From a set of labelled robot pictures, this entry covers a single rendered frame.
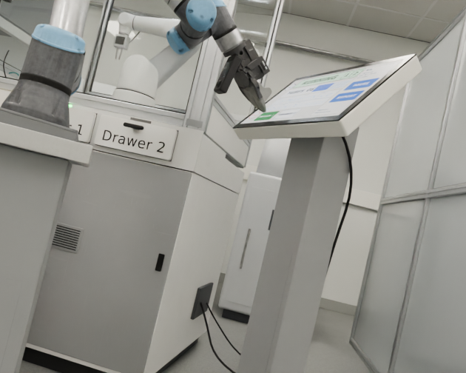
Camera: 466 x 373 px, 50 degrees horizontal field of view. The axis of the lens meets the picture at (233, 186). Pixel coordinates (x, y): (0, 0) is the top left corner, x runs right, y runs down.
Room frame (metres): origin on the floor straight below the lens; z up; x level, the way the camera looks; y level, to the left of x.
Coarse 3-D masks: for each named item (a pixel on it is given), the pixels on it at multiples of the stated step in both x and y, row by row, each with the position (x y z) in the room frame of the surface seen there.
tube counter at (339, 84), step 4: (348, 80) 1.36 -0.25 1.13; (324, 84) 1.45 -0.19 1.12; (328, 84) 1.43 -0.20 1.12; (332, 84) 1.41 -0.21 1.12; (336, 84) 1.39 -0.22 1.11; (340, 84) 1.37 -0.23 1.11; (344, 84) 1.35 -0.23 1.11; (312, 88) 1.49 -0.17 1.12; (316, 88) 1.47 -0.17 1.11; (320, 88) 1.44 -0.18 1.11; (324, 88) 1.42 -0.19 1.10; (328, 88) 1.40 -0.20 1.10; (332, 88) 1.38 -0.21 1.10; (336, 88) 1.36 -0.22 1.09; (304, 92) 1.50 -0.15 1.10; (308, 92) 1.47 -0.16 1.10; (312, 92) 1.45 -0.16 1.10
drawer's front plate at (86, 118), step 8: (72, 112) 1.79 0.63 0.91; (80, 112) 1.78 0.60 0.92; (88, 112) 1.78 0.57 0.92; (72, 120) 1.79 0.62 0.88; (80, 120) 1.78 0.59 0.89; (88, 120) 1.78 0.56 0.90; (72, 128) 1.79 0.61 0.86; (88, 128) 1.77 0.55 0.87; (80, 136) 1.78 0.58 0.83; (88, 136) 1.77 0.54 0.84
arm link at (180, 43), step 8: (168, 32) 1.34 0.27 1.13; (176, 32) 1.32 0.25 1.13; (208, 32) 1.36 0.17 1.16; (168, 40) 1.36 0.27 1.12; (176, 40) 1.32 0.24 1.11; (184, 40) 1.32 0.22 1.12; (192, 40) 1.31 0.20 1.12; (200, 40) 1.34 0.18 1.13; (176, 48) 1.35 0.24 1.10; (184, 48) 1.34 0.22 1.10
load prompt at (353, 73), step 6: (348, 72) 1.43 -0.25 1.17; (354, 72) 1.40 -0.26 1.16; (360, 72) 1.37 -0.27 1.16; (312, 78) 1.58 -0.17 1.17; (318, 78) 1.54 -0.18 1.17; (324, 78) 1.51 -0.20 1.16; (330, 78) 1.47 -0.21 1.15; (336, 78) 1.44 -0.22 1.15; (342, 78) 1.40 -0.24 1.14; (300, 84) 1.60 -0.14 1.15; (306, 84) 1.56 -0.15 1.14; (312, 84) 1.52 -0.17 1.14
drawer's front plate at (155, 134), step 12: (108, 120) 1.76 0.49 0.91; (120, 120) 1.75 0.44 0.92; (96, 132) 1.77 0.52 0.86; (108, 132) 1.76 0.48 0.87; (120, 132) 1.75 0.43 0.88; (132, 132) 1.74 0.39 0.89; (144, 132) 1.73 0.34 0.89; (156, 132) 1.72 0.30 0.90; (168, 132) 1.72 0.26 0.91; (108, 144) 1.76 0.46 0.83; (120, 144) 1.75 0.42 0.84; (156, 144) 1.72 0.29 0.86; (168, 144) 1.71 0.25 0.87; (156, 156) 1.72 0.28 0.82; (168, 156) 1.71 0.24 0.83
